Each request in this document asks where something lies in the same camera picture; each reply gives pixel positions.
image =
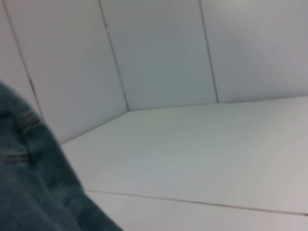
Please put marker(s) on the blue denim shorts basketball print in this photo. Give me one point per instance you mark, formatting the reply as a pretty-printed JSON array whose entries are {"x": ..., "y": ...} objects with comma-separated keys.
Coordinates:
[{"x": 36, "y": 168}]

